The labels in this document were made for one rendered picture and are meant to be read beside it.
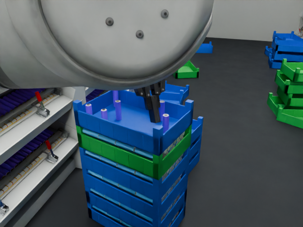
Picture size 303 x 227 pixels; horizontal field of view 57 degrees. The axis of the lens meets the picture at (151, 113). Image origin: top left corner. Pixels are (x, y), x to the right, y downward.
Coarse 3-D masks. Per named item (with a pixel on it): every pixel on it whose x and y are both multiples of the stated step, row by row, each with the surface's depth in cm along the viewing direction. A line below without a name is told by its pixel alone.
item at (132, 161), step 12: (84, 144) 88; (96, 144) 85; (108, 144) 82; (180, 144) 83; (108, 156) 84; (120, 156) 81; (132, 156) 78; (156, 156) 73; (168, 156) 78; (132, 168) 80; (144, 168) 77; (156, 168) 75; (168, 168) 80
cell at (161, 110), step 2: (160, 100) 86; (162, 100) 86; (160, 102) 85; (162, 102) 85; (164, 102) 85; (162, 104) 85; (164, 104) 86; (162, 106) 85; (164, 106) 86; (160, 108) 86; (162, 108) 86; (164, 108) 86; (160, 110) 86; (162, 110) 86; (164, 110) 87; (160, 112) 87; (162, 112) 86; (164, 112) 87; (160, 114) 87; (162, 114) 87; (160, 116) 87; (162, 116) 87; (160, 118) 88; (162, 118) 87
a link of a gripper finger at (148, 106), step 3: (144, 93) 71; (141, 96) 72; (144, 96) 71; (144, 99) 72; (147, 99) 72; (144, 102) 73; (147, 102) 72; (150, 102) 72; (147, 105) 72; (150, 105) 72; (147, 108) 72; (150, 108) 72
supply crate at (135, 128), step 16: (112, 96) 98; (128, 96) 97; (80, 112) 83; (96, 112) 93; (112, 112) 93; (128, 112) 93; (144, 112) 93; (176, 112) 88; (192, 112) 85; (96, 128) 82; (112, 128) 78; (128, 128) 74; (144, 128) 84; (160, 128) 69; (176, 128) 78; (128, 144) 77; (144, 144) 74; (160, 144) 71
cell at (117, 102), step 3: (117, 102) 86; (120, 102) 86; (117, 105) 86; (120, 105) 87; (117, 108) 87; (120, 108) 87; (117, 111) 87; (120, 111) 87; (117, 114) 88; (120, 114) 88; (117, 117) 88; (120, 117) 88
